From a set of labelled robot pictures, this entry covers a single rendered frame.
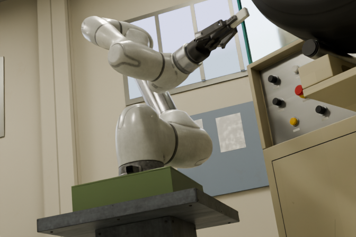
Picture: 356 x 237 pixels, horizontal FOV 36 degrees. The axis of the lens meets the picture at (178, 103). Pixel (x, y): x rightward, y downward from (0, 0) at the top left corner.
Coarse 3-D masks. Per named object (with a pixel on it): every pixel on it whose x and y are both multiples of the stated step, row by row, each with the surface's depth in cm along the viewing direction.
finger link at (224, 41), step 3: (234, 30) 169; (237, 30) 169; (231, 33) 171; (234, 33) 170; (228, 36) 172; (231, 36) 171; (222, 39) 174; (225, 39) 173; (228, 39) 172; (222, 42) 174; (225, 42) 173; (222, 45) 175; (225, 45) 175; (222, 48) 176
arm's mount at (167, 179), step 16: (128, 176) 167; (144, 176) 165; (160, 176) 164; (176, 176) 167; (80, 192) 171; (96, 192) 169; (112, 192) 167; (128, 192) 165; (144, 192) 164; (160, 192) 162; (80, 208) 169
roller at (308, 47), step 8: (312, 40) 133; (304, 48) 134; (312, 48) 132; (320, 48) 132; (328, 48) 135; (312, 56) 133; (320, 56) 134; (336, 56) 137; (344, 56) 140; (352, 56) 144
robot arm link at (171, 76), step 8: (168, 56) 179; (168, 64) 177; (168, 72) 177; (176, 72) 178; (160, 80) 178; (168, 80) 179; (176, 80) 180; (184, 80) 183; (152, 88) 185; (160, 88) 183; (168, 88) 183
